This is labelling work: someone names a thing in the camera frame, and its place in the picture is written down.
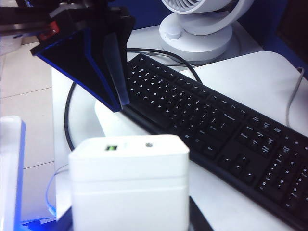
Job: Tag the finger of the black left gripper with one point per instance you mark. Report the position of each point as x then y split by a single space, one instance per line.
79 62
119 60

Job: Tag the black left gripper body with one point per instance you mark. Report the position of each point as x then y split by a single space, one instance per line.
84 14

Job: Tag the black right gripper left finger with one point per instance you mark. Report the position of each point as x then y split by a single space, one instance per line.
66 222

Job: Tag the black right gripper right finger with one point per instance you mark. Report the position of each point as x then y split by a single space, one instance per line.
196 219

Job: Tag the white charging base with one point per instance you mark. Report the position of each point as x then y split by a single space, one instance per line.
127 187

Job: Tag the white furniture panel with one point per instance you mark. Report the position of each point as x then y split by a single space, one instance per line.
9 168

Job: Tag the white desk fan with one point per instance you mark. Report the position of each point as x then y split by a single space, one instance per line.
199 36

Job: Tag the black computer keyboard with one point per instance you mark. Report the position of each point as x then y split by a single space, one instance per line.
216 134

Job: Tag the white raised desk platform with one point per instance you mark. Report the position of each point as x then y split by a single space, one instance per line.
240 79

